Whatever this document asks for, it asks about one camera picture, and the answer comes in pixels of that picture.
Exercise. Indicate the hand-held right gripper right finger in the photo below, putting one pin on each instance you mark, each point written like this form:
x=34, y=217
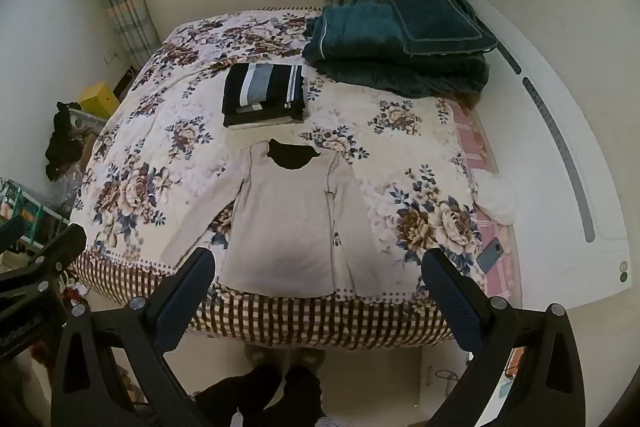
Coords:
x=450, y=302

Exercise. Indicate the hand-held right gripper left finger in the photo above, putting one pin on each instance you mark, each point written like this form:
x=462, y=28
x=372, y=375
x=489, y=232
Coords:
x=182, y=307

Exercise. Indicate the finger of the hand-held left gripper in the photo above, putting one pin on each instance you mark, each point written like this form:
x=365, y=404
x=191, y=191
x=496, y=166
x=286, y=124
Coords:
x=60, y=247
x=11, y=232

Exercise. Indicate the beige long sleeve shirt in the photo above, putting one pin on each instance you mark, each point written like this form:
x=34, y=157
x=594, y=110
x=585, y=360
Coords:
x=280, y=227

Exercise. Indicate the green storage rack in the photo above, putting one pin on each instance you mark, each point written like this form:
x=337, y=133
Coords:
x=25, y=207

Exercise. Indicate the grey smartphone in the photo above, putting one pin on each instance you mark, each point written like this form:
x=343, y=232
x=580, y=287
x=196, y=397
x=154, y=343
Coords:
x=489, y=253

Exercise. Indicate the beige slipper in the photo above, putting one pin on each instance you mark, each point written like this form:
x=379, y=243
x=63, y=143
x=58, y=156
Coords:
x=262, y=354

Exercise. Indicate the hanging black clothing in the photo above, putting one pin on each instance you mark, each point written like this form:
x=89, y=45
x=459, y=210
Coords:
x=62, y=142

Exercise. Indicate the person's left leg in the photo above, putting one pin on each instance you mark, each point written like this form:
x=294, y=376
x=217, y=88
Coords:
x=240, y=397

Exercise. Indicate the person's leg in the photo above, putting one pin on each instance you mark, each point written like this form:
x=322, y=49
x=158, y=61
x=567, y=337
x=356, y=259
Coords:
x=240, y=397
x=302, y=394

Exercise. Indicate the white cloth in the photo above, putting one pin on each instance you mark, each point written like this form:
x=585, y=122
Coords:
x=497, y=199

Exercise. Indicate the person's right leg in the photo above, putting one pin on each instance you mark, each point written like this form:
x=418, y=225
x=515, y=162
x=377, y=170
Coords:
x=302, y=394

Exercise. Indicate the yellow box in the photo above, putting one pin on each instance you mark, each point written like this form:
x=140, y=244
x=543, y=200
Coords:
x=100, y=99

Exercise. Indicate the pink checked bed sheet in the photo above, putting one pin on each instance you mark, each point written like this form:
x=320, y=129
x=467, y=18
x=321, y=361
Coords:
x=475, y=142

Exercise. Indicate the floral printed blanket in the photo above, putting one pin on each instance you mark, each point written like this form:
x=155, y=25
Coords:
x=175, y=107

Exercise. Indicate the white bed headboard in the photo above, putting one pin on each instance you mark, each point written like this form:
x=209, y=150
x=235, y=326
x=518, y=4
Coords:
x=600, y=187

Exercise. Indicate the folded striped black sweater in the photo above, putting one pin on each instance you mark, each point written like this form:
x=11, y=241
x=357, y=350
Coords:
x=262, y=87

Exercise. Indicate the folded dark teal quilt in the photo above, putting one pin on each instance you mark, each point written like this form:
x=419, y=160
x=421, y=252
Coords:
x=360, y=52

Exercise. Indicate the dark teal pillow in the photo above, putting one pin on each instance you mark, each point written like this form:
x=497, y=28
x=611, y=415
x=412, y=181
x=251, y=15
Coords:
x=435, y=19

